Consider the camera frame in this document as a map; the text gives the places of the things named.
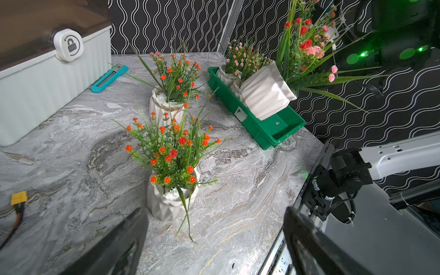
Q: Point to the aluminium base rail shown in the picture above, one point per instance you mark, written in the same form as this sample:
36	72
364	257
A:
278	260

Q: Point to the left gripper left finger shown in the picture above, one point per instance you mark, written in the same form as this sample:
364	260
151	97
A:
119	252

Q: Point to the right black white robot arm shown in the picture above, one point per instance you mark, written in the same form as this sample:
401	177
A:
404	32

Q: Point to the red flower potted plant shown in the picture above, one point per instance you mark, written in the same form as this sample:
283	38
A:
174	85

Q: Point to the pink red flower plant pot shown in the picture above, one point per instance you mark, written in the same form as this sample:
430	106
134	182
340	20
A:
305	45

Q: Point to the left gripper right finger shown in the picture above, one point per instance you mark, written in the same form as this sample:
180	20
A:
312	251

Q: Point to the white box brown lid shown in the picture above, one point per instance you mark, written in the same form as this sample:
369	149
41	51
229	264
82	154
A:
51	51

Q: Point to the pink flower potted plant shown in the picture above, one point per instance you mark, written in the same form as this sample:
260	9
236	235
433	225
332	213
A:
242	60

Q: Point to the green plastic storage tray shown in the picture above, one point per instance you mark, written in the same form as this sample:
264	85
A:
267	133

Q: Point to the teal utility knife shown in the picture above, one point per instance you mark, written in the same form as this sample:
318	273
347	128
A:
106	80

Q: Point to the orange flower potted plant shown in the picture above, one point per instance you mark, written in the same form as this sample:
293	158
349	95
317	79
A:
173	153

